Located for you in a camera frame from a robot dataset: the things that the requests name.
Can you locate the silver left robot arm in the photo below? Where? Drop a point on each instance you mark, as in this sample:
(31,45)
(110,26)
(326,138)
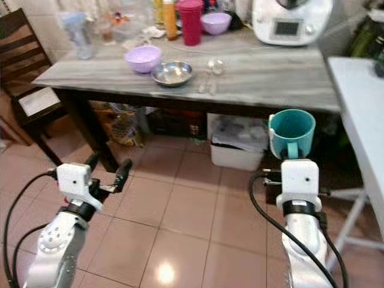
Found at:
(57,243)

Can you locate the white plastic storage box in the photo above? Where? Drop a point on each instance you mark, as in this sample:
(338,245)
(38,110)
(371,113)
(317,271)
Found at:
(237,155)

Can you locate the crumpled white paper towel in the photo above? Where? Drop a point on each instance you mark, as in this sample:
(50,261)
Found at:
(144,35)

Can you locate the printed snack bag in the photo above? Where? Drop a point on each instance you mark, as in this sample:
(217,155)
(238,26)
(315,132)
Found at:
(125,127)

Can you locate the lilac plastic bowl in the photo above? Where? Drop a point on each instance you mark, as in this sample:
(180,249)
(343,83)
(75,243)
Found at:
(143,58)
(216,23)

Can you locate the grey marble top dark table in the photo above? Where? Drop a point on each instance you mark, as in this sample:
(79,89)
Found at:
(264,78)

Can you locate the dark crate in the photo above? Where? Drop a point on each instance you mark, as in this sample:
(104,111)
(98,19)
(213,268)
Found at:
(177,122)

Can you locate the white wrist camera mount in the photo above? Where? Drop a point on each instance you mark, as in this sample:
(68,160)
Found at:
(301,179)
(72,180)

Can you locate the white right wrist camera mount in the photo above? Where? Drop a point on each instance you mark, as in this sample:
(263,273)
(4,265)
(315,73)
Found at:
(301,179)

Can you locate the clear bluish plastic pitcher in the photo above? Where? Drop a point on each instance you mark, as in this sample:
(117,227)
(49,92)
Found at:
(77,36)

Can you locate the orange bottle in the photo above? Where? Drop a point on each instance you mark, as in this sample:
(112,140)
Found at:
(170,21)

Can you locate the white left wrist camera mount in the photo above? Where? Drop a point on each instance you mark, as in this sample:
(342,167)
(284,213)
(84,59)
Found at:
(72,180)

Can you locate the clear drinking glass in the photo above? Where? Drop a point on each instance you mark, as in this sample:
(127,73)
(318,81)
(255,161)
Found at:
(107,33)

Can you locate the green bottles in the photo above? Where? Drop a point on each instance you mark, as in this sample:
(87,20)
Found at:
(366,39)

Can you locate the white folding table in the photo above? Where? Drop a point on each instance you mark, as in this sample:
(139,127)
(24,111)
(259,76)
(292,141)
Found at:
(360,108)

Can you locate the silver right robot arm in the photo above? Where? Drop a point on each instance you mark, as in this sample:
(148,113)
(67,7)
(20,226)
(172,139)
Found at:
(306,240)

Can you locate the magenta plastic tumbler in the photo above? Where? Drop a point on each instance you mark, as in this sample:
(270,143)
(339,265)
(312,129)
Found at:
(190,24)

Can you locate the stainless steel bowl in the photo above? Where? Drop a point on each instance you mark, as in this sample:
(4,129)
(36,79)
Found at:
(172,74)

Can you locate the clear plastic spoon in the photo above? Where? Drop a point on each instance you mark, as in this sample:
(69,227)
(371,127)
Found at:
(213,66)

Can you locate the dark wooden chair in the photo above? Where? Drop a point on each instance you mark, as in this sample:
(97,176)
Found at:
(21,66)

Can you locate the white kitchen machine with display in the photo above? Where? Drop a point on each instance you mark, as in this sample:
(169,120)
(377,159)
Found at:
(291,24)

